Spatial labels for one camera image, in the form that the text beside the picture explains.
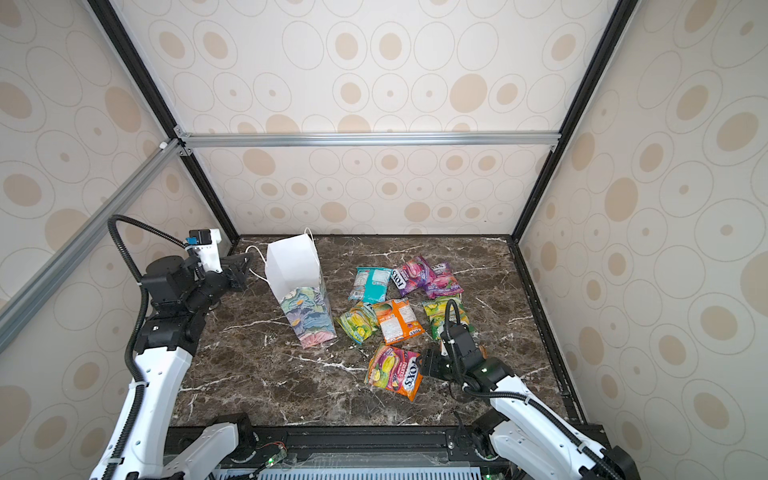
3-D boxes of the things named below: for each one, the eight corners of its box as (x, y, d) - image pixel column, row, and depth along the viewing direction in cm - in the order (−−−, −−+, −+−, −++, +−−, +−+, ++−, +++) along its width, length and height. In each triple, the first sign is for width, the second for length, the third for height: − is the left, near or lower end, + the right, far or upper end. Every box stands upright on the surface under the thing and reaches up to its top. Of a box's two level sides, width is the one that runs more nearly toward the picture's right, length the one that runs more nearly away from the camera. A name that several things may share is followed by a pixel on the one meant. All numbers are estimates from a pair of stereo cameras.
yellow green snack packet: (356, 347, 91) (355, 343, 89) (337, 322, 97) (335, 317, 94) (386, 325, 96) (386, 321, 94) (366, 302, 102) (365, 297, 99)
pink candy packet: (432, 303, 103) (434, 296, 99) (418, 276, 110) (419, 269, 107) (460, 294, 105) (463, 287, 102) (445, 268, 112) (447, 261, 109)
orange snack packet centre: (386, 346, 92) (386, 342, 89) (373, 311, 99) (373, 307, 97) (423, 333, 94) (424, 329, 92) (408, 300, 102) (409, 296, 100)
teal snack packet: (349, 303, 103) (348, 298, 100) (357, 271, 111) (356, 265, 109) (385, 307, 102) (385, 302, 99) (390, 275, 111) (390, 269, 108)
